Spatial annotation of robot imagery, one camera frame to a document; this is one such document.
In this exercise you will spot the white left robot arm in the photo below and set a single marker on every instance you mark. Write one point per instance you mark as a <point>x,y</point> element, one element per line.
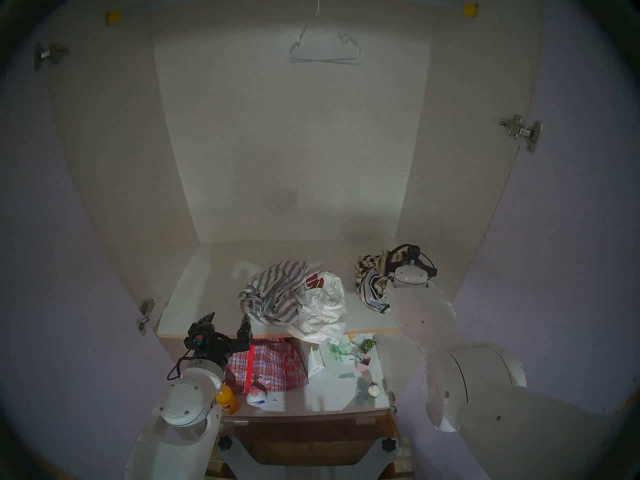
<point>185,406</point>

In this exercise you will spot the orange bottle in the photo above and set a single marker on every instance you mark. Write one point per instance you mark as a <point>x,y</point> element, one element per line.
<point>227,399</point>

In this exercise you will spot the grey robot base frame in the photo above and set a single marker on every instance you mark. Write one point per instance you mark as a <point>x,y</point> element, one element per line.
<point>310,474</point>

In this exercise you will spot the white wardrobe body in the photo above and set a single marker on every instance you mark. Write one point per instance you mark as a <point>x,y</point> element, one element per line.
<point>290,134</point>

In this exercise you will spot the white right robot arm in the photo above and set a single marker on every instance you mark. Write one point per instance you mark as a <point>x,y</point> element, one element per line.
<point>425,314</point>

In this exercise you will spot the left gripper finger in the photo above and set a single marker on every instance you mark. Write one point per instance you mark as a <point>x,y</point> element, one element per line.
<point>245,329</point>
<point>206,319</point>

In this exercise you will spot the green patterned packet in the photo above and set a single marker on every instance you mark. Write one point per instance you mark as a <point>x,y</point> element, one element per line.
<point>340,351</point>

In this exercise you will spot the small green potted plant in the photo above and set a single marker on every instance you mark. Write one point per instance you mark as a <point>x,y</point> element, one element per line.
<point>367,345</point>

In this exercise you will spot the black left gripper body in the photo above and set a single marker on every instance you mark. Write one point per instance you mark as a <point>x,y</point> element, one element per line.
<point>210,346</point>

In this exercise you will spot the beige black striped top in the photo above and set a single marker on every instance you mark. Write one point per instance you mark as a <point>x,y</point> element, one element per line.
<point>370,284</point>

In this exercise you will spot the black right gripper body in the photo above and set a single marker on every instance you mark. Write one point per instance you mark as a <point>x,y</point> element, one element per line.
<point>410,260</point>

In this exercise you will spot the white top with red print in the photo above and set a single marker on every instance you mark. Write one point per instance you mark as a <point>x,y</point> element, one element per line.
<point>325,309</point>

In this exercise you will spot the brown wooden drawer front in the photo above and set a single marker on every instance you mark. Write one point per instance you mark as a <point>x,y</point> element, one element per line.
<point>310,439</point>

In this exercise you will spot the pale wardrobe hanging rod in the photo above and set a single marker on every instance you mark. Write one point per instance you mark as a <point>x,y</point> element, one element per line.
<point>452,4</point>

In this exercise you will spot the red plaid woven bag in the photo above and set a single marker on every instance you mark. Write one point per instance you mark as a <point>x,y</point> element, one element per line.
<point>265,366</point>

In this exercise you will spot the small white paper bag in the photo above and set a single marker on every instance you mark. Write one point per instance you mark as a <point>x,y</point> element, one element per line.
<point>315,366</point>

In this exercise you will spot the pink cup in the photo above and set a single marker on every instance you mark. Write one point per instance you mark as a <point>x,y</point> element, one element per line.
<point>362,365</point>

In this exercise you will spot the lilac wardrobe door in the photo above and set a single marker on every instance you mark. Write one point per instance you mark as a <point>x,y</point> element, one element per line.
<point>565,234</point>
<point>50,234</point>

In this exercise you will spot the grey white striped top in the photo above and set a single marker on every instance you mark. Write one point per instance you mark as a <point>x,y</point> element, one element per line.
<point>275,289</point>

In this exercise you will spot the metal door hinge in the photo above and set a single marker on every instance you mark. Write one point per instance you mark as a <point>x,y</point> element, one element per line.
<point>522,130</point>
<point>392,399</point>
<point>50,55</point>
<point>146,306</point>

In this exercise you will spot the black star knob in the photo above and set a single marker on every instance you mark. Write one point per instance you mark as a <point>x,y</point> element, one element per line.
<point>389,444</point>
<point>225,443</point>

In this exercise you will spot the yellow rod bracket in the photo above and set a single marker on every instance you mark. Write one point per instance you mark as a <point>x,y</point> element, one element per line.
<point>470,9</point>
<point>113,17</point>

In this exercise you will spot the small white round object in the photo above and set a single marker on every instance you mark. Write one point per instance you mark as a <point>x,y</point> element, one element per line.
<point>373,390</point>

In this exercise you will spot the white bottle with pink cap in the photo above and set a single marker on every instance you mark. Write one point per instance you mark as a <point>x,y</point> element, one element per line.
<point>257,396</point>

